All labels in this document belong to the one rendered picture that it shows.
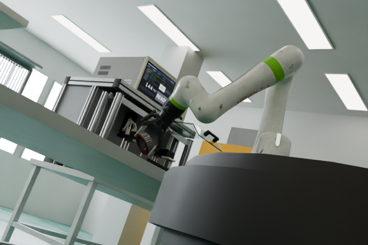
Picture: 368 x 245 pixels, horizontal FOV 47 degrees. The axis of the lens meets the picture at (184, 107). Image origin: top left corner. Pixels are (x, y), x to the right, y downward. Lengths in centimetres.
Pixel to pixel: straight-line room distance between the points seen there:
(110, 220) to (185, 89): 468
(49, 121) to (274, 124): 96
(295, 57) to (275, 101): 22
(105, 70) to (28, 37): 676
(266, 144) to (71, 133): 73
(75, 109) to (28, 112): 88
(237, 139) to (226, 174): 615
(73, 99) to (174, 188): 204
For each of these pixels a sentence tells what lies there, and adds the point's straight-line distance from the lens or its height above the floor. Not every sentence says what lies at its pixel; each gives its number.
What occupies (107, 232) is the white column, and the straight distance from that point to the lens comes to 627.
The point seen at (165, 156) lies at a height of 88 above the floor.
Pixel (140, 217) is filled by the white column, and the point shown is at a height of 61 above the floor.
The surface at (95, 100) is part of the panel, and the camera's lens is 215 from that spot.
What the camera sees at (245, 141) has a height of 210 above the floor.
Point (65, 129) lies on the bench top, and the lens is 143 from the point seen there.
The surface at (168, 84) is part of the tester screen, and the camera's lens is 235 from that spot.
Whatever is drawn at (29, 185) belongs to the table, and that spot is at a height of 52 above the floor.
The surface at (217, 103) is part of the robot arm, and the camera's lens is 170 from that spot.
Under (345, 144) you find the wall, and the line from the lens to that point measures 751.
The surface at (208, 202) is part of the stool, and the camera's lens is 21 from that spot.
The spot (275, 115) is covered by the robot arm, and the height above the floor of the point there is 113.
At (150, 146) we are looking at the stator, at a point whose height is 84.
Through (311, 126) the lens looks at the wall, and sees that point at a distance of 781.
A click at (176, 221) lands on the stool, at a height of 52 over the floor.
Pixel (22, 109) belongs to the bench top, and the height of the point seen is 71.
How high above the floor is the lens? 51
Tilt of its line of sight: 17 degrees up
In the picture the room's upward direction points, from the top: 19 degrees clockwise
